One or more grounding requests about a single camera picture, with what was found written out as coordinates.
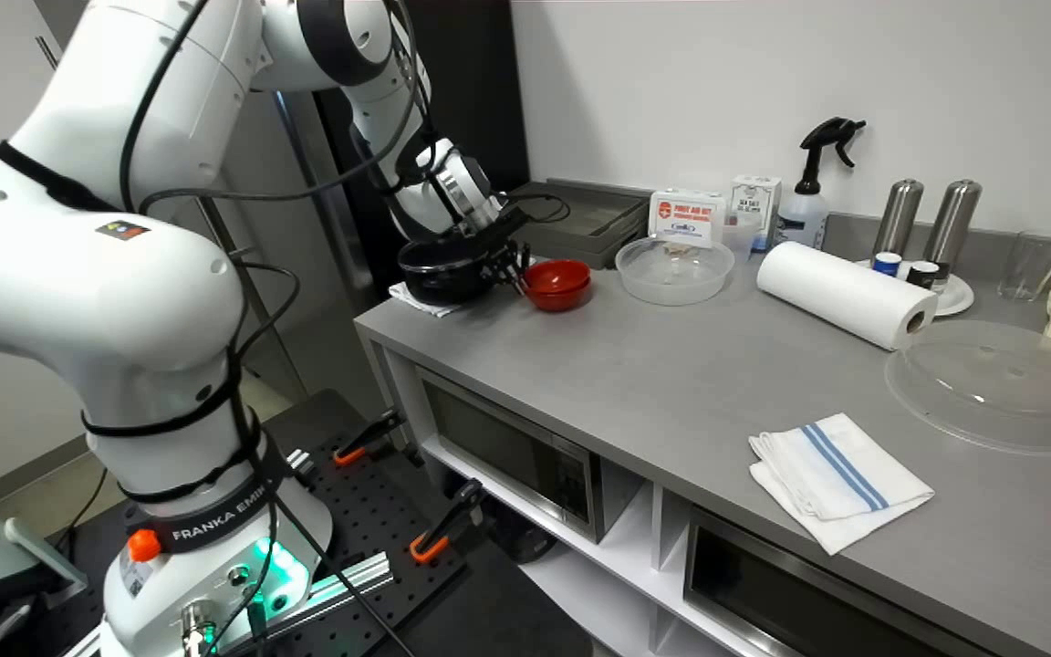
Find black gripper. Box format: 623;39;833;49
448;192;550;304

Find red bowl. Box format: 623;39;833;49
518;257;595;315

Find clear plastic bowl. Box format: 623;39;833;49
613;235;736;308

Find black cooking pot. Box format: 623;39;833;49
399;235;518;310

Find black glass pot lid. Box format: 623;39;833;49
399;235;504;278

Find dark grey tray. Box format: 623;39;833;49
500;178;652;272

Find white first aid kit box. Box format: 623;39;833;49
646;185;725;250

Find black tall panel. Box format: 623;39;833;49
302;0;534;295

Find white sea salt box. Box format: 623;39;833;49
721;174;785;257

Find spray bottle with black trigger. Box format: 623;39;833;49
776;113;867;257

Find black perforated robot table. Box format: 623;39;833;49
61;387;518;657

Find white paper towel roll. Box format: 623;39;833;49
753;237;942;353

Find grey counter cabinet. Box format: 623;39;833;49
354;250;1051;657

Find white towel with blue stripes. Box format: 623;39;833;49
744;410;937;560

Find steel shaker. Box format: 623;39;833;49
922;174;987;272
871;174;926;259

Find white plate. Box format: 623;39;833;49
864;259;979;321

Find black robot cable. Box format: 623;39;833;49
118;0;429;657

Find black clamp with orange handle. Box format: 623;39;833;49
406;480;489;571
327;410;409;474

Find aluminium extrusion rail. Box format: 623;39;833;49
243;553;400;640

